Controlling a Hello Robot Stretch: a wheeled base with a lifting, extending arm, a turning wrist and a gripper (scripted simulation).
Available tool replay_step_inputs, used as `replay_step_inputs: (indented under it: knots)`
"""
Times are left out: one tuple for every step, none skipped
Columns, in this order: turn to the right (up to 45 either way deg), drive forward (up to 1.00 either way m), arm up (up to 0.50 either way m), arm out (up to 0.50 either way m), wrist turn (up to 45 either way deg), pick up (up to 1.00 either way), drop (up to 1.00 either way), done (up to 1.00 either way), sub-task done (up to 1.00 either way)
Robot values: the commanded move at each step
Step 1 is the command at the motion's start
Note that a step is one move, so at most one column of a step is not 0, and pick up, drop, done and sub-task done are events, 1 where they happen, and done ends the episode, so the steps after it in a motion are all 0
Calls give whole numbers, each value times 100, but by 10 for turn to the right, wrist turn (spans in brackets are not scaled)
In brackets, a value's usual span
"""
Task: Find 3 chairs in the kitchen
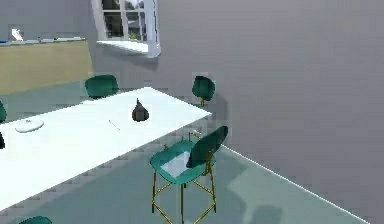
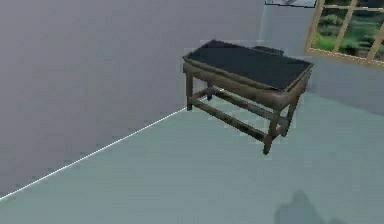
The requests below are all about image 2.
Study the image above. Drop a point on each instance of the dark wooden table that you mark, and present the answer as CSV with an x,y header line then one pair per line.
x,y
250,65

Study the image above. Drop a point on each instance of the framed wall picture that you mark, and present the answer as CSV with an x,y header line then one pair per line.
x,y
291,2

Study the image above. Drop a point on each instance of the flat black object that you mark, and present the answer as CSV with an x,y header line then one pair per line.
x,y
269,50

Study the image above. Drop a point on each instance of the wooden framed window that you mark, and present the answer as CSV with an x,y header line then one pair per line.
x,y
346,30

